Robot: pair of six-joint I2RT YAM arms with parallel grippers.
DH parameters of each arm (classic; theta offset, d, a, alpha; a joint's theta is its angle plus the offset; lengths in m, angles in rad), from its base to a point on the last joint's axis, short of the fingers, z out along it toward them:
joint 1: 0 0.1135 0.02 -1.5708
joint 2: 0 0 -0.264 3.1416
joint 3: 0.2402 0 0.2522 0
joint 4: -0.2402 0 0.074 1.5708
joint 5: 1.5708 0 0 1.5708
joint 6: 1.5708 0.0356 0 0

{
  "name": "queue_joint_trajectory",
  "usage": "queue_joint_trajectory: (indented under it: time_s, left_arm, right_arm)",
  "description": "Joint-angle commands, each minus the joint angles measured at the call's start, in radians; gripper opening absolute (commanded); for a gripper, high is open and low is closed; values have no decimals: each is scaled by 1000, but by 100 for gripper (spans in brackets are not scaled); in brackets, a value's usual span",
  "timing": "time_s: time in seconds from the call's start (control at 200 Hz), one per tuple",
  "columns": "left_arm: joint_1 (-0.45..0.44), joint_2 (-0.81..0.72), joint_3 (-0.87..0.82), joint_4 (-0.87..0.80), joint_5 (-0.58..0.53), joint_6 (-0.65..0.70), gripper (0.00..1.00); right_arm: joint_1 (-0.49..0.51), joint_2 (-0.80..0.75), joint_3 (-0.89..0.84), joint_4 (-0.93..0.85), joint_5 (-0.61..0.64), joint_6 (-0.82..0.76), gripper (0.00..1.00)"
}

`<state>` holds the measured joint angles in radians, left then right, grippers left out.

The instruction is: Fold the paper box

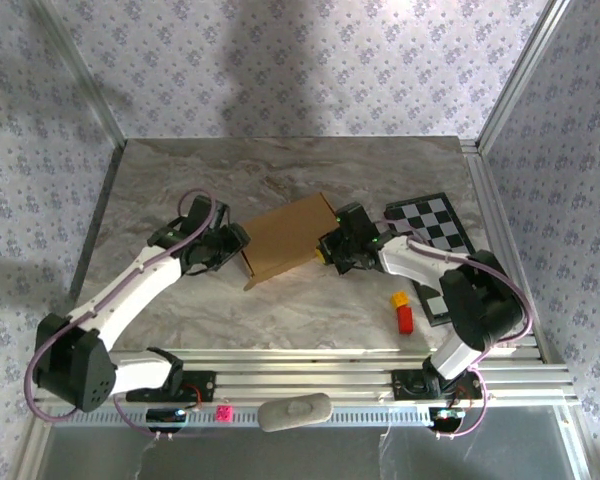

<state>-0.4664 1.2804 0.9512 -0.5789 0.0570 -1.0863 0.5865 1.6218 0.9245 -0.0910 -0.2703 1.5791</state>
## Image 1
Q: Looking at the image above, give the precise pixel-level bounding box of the black white checkerboard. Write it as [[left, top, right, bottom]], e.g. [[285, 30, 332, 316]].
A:
[[383, 192, 479, 329]]

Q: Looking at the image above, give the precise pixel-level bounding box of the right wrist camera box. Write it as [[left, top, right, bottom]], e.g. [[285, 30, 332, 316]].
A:
[[335, 201, 377, 236]]

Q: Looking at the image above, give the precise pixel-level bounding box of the brown cardboard box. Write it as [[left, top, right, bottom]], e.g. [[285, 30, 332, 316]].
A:
[[239, 192, 342, 292]]

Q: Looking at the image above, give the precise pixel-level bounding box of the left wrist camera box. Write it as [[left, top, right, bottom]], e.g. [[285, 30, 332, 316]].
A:
[[185, 196, 230, 229]]

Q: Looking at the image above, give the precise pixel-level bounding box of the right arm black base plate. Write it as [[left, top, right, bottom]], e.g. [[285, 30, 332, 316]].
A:
[[390, 368, 483, 401]]

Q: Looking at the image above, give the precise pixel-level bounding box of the aluminium side rail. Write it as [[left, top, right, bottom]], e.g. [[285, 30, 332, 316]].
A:
[[459, 139, 554, 364]]

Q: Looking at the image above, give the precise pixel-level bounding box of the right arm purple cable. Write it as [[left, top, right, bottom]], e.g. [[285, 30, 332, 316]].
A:
[[379, 217, 534, 441]]

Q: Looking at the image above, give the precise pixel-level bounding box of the right small circuit board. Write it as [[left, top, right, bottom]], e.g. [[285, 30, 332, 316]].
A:
[[428, 407, 466, 431]]

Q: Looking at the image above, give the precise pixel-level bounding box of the grey oval stone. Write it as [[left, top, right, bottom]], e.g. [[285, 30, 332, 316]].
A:
[[257, 393, 334, 433]]

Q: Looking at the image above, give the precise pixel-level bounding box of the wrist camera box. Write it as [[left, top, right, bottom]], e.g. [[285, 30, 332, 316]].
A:
[[335, 201, 377, 236], [185, 196, 230, 229]]

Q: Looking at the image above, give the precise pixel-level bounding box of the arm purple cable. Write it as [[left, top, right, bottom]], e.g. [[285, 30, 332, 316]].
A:
[[379, 217, 534, 441], [24, 188, 216, 441]]

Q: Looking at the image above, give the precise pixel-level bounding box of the small circuit board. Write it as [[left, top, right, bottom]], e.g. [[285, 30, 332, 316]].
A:
[[146, 407, 189, 426], [428, 407, 466, 431]]

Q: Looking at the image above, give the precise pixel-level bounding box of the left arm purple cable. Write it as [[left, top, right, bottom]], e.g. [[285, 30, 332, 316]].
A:
[[24, 188, 216, 441]]

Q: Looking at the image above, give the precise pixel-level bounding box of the left small circuit board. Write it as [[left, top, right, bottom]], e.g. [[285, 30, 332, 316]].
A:
[[146, 407, 189, 426]]

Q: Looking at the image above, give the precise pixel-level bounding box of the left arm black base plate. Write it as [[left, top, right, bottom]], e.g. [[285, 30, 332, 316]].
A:
[[124, 369, 217, 403]]

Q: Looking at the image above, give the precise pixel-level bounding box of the aluminium rail frame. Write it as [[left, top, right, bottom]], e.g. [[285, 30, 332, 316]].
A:
[[32, 347, 581, 404]]

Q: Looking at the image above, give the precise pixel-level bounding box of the grey slotted cable duct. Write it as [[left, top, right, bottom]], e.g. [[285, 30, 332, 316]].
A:
[[74, 404, 436, 429]]

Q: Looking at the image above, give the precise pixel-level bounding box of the aluminium corner post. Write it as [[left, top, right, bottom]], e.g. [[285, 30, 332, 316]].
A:
[[474, 0, 576, 156], [32, 0, 129, 151]]

